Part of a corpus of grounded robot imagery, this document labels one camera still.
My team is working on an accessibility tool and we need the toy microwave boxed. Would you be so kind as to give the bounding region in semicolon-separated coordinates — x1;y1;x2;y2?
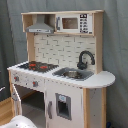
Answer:
56;14;93;34

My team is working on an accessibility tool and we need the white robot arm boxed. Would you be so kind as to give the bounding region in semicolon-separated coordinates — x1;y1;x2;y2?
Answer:
0;115;37;128

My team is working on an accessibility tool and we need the metal toy sink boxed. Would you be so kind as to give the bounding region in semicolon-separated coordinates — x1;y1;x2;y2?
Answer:
53;67;93;81

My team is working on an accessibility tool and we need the right red stove knob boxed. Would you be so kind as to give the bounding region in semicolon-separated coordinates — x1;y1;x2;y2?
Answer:
33;81;39;87

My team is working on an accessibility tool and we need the left red stove knob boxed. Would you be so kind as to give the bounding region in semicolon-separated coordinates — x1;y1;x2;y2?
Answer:
13;75;20;83

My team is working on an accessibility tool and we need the red stove knob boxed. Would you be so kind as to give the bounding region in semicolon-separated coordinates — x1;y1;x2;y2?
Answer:
13;75;20;83
33;81;39;87

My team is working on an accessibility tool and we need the wooden toy kitchen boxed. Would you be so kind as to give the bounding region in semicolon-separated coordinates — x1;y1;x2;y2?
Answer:
8;10;115;128

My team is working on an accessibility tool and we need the black toy faucet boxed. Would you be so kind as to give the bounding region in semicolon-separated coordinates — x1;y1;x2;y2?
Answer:
77;50;95;70

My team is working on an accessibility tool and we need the grey range hood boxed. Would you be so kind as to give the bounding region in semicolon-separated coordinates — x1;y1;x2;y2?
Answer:
26;15;54;34

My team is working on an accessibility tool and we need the white oven door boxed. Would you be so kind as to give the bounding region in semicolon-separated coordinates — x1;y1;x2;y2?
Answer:
11;85;22;115

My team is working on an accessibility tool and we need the white cupboard door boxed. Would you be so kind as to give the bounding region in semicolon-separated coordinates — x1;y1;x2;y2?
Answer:
45;81;84;128

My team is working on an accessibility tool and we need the black toy stovetop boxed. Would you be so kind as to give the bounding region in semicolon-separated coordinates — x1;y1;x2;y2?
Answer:
20;61;57;73

